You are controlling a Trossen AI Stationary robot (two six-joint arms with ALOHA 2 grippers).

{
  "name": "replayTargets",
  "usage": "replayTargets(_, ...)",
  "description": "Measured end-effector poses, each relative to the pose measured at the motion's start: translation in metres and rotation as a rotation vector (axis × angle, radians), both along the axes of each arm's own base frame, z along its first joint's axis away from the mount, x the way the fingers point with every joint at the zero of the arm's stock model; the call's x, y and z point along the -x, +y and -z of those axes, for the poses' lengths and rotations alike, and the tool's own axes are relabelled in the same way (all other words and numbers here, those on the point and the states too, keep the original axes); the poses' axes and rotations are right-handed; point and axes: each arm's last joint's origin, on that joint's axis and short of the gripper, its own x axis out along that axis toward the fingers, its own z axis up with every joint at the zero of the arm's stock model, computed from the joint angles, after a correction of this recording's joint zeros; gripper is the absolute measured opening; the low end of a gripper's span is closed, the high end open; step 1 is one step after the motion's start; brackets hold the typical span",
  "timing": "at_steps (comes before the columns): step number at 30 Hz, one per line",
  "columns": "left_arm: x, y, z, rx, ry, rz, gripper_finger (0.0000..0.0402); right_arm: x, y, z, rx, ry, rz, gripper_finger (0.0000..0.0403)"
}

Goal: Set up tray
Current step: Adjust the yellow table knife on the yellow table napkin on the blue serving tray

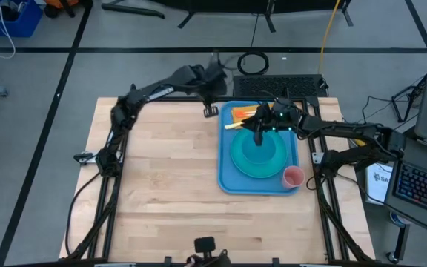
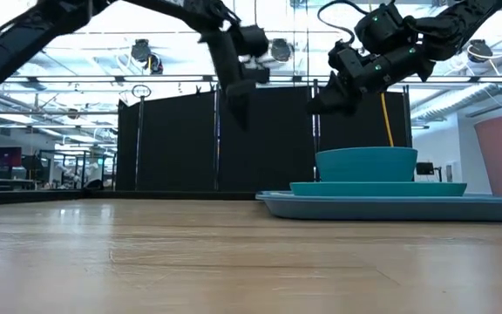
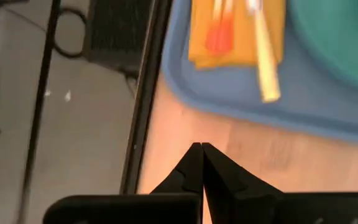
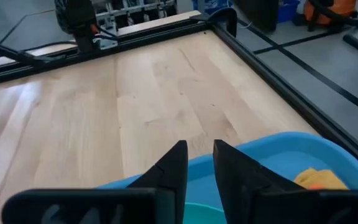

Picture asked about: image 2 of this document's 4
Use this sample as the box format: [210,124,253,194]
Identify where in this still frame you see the blue plastic tray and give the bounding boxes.
[254,190,502,222]

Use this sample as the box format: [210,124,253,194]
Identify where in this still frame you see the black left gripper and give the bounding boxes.
[200,28,256,131]

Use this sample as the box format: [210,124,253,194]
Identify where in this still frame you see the teal plate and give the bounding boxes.
[288,181,468,197]

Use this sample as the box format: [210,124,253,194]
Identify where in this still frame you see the black pole with ring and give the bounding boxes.
[131,84,153,189]

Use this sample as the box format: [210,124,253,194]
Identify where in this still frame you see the black ceiling cable reel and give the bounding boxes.
[466,38,494,65]
[270,38,292,63]
[129,38,164,76]

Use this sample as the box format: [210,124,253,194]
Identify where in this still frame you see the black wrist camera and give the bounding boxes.
[241,64,272,85]
[327,39,365,75]

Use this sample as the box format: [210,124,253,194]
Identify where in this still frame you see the yellow hanging cable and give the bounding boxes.
[379,91,395,147]

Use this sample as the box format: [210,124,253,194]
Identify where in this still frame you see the monitor with red screen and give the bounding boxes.
[0,146,24,168]

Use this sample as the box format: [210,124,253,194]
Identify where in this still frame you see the black room divider screen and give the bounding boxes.
[115,85,414,193]

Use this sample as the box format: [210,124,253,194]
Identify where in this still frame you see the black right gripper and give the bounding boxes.
[306,45,435,117]

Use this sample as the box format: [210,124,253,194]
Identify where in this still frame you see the black monitor on stand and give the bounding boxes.
[415,161,444,183]

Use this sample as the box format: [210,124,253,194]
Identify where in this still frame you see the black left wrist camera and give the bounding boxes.
[241,64,272,85]

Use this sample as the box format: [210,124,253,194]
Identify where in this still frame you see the blue bowl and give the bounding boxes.
[315,146,419,183]

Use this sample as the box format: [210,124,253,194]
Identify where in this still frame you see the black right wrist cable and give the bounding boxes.
[316,0,370,44]

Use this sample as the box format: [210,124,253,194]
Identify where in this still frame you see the black metal table frame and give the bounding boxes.
[0,188,261,207]

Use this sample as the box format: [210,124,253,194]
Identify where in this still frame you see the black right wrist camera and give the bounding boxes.
[327,39,365,75]

